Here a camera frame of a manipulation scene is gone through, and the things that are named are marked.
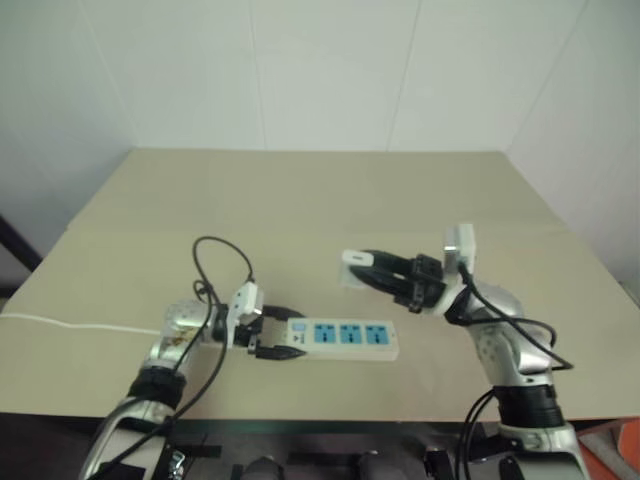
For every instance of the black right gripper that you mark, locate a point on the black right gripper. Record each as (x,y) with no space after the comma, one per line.
(426,280)

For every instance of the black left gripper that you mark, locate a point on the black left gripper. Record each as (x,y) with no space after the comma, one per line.
(248,331)

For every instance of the white charger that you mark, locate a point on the white charger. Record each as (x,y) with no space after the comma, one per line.
(357,258)

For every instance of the white power strip blue sockets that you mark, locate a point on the white power strip blue sockets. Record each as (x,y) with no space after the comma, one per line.
(345,341)

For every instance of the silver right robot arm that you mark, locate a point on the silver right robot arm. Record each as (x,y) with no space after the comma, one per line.
(500,345)

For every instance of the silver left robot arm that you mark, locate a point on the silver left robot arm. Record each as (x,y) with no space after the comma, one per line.
(170,330)

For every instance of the dark rounded shape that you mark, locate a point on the dark rounded shape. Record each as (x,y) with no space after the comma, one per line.
(262,471)

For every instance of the dark furniture piece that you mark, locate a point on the dark furniture piece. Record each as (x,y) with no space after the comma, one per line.
(15,250)

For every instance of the orange object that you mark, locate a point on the orange object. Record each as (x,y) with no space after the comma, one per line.
(631,445)

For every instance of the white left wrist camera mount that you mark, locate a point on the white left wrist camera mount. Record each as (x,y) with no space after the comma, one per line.
(245,299)

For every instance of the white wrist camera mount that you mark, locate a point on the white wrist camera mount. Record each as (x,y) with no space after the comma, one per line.
(462,245)
(245,299)

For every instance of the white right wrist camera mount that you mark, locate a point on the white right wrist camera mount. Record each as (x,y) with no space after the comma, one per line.
(462,245)

